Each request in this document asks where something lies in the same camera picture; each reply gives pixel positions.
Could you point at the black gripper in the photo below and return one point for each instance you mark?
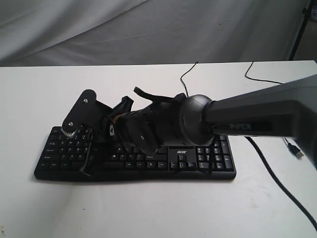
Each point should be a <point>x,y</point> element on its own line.
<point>148,129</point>

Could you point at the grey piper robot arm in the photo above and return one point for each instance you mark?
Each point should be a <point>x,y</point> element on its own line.
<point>285,110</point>

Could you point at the black acer keyboard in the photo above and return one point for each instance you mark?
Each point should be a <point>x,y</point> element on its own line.
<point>63,157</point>

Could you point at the grey backdrop cloth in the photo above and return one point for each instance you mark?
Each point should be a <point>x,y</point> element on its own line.
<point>124,32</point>

